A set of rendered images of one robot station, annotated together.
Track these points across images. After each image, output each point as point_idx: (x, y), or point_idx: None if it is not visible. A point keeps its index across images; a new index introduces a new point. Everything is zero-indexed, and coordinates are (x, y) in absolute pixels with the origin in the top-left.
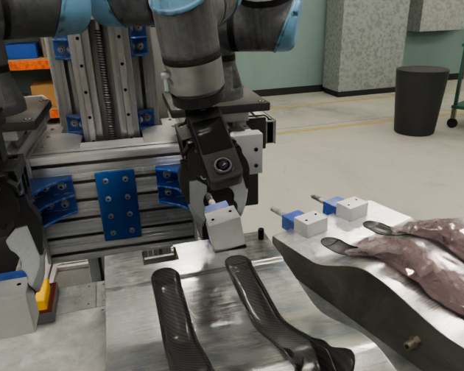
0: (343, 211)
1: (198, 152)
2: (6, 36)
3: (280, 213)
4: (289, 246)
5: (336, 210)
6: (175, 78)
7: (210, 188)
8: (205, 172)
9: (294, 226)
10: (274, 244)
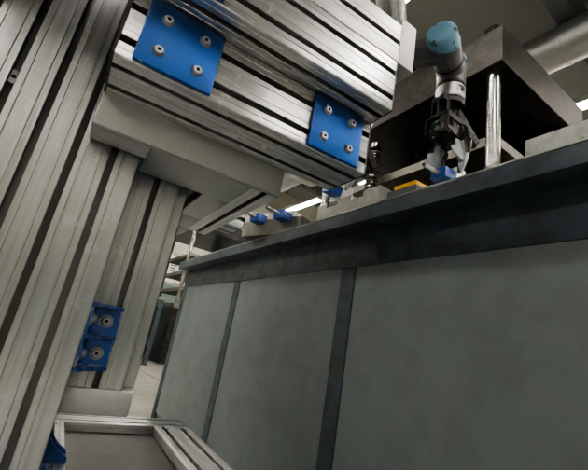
0: (272, 218)
1: (371, 154)
2: (415, 70)
3: (275, 210)
4: (310, 221)
5: (268, 217)
6: (372, 123)
7: (374, 170)
8: (373, 163)
9: (293, 214)
10: (301, 220)
